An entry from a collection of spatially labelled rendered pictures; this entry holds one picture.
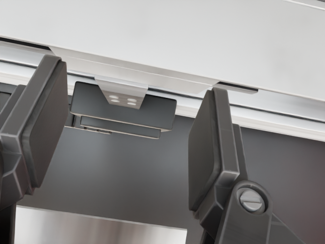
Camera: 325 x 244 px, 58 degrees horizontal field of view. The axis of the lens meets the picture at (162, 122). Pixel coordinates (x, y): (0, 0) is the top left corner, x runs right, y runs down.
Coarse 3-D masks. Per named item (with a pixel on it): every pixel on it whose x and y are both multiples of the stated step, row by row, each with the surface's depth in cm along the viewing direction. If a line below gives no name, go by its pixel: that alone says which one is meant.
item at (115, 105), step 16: (96, 80) 19; (112, 80) 19; (80, 96) 33; (96, 96) 33; (112, 96) 25; (128, 96) 24; (144, 96) 23; (160, 96) 34; (80, 112) 33; (96, 112) 33; (112, 112) 34; (128, 112) 34; (144, 112) 34; (160, 112) 34; (96, 128) 34; (112, 128) 34; (128, 128) 35; (144, 128) 35; (160, 128) 34
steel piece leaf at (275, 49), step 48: (0, 0) 6; (48, 0) 6; (96, 0) 6; (144, 0) 6; (192, 0) 6; (240, 0) 6; (288, 0) 6; (96, 48) 6; (144, 48) 6; (192, 48) 6; (240, 48) 6; (288, 48) 6
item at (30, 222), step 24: (24, 216) 14; (48, 216) 15; (72, 216) 15; (96, 216) 15; (24, 240) 14; (48, 240) 14; (72, 240) 15; (96, 240) 15; (120, 240) 15; (144, 240) 15; (168, 240) 15
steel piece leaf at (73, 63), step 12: (72, 60) 16; (84, 60) 15; (96, 72) 18; (108, 72) 17; (120, 72) 17; (132, 72) 16; (144, 72) 16; (156, 84) 18; (168, 84) 18; (180, 84) 17; (192, 84) 17; (204, 84) 16
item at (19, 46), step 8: (0, 40) 15; (8, 40) 15; (16, 40) 15; (24, 48) 16; (32, 48) 16; (40, 48) 16; (48, 48) 16; (224, 88) 17; (232, 88) 17; (240, 88) 17; (248, 88) 17
